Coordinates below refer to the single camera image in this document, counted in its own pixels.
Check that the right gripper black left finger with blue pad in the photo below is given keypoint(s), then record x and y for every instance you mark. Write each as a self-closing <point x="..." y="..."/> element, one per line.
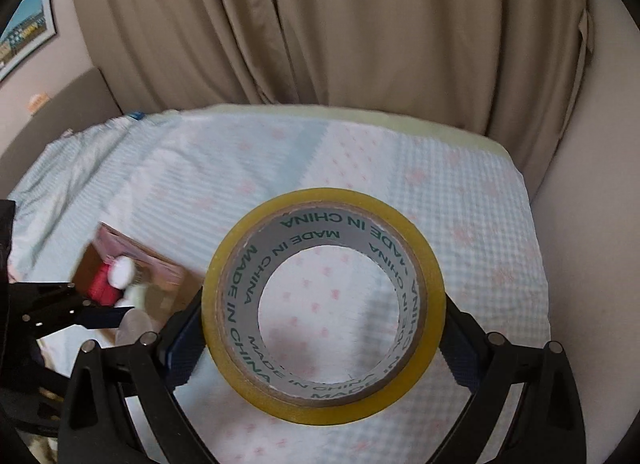
<point x="97" y="426"/>

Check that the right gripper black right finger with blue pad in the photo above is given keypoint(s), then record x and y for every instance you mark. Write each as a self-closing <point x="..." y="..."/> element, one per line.
<point x="547" y="425"/>

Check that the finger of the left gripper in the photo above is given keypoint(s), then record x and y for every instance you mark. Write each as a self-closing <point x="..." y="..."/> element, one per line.
<point x="96" y="317"/>

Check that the red silver can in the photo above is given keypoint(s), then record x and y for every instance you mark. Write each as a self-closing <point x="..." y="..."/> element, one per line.
<point x="101" y="291"/>

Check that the white pump bottle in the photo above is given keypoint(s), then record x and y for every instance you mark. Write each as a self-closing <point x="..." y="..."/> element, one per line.
<point x="136" y="321"/>

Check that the yellow packing tape roll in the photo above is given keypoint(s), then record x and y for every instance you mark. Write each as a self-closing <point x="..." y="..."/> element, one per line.
<point x="266" y="238"/>

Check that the white lid green jar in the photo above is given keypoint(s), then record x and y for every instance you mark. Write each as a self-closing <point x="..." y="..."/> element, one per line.
<point x="122" y="272"/>

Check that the brown cardboard box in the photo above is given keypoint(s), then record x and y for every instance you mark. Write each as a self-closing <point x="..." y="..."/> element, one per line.
<point x="170" y="286"/>

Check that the brown headboard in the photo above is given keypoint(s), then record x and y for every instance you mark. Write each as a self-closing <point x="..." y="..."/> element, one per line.
<point x="85" y="102"/>

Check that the beige curtain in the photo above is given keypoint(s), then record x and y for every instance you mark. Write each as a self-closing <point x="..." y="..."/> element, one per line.
<point x="506" y="69"/>

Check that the framed wall picture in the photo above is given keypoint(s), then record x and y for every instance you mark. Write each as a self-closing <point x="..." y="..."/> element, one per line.
<point x="31" y="26"/>

